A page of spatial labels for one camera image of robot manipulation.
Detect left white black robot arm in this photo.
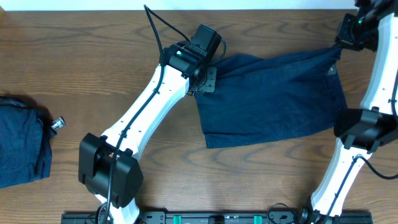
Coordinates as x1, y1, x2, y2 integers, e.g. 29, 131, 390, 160
78, 41, 218, 223

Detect dark blue shorts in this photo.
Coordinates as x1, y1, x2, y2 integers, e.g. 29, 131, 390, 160
195, 45, 347, 149

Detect folded dark blue garment pile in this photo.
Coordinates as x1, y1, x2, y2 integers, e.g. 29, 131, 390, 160
1, 96, 56, 189

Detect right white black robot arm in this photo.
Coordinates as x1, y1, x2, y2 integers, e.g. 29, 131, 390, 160
296, 0, 397, 223

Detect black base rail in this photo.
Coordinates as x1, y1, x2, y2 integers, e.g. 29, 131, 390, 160
61, 211, 373, 224

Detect silver garment tag clip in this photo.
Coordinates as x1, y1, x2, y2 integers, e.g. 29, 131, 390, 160
51, 116, 66, 131

